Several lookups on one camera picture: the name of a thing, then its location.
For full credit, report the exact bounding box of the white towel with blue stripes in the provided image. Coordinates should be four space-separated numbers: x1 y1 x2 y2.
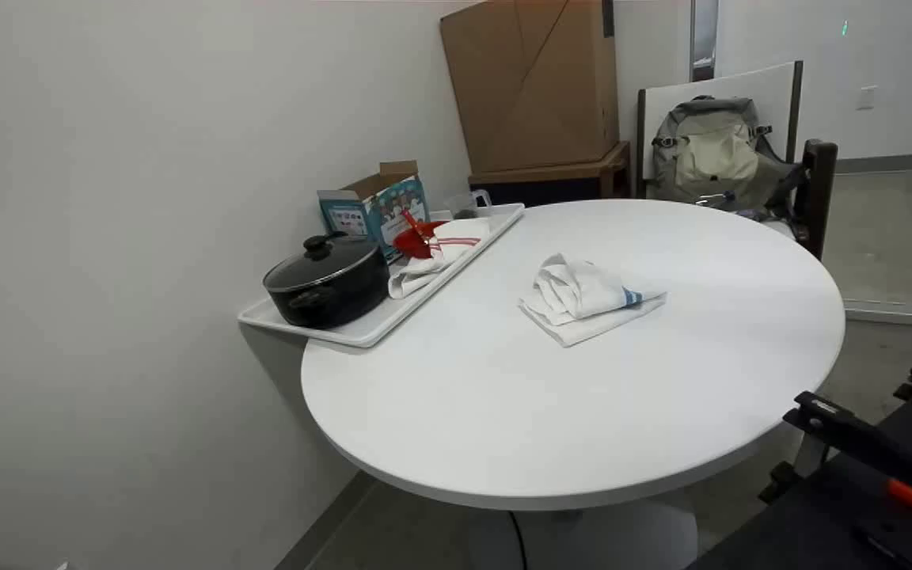
517 249 672 348

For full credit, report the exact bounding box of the white towel with red stripes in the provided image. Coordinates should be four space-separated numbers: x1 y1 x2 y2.
386 214 493 301

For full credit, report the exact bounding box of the small red object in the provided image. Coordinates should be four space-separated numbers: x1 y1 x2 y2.
388 220 446 263

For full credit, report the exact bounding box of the white rectangular tray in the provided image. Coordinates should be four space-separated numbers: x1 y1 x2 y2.
235 201 528 351

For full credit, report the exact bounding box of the blue printed cardboard box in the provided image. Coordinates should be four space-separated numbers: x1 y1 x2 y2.
317 158 435 266

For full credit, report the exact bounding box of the dark wooden stand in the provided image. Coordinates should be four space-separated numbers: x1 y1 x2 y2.
465 139 633 208

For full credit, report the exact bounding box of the black pot with lid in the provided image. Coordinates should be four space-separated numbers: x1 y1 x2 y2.
259 232 394 334

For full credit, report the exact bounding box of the large brown cardboard box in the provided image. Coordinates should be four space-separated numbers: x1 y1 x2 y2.
438 0 624 186

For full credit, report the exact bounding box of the grey backpack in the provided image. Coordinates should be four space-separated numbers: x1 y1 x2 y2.
645 91 797 220

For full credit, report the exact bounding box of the narrow dark window strip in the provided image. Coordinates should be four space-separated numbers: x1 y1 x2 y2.
686 0 722 86

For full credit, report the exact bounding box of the thin black floor cable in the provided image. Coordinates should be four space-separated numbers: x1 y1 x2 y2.
503 510 531 570

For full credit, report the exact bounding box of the white chair with wooden frame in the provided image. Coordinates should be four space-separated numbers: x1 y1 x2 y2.
629 58 839 263

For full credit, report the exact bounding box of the black clamp with orange handle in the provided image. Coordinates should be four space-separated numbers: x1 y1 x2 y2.
781 391 912 534

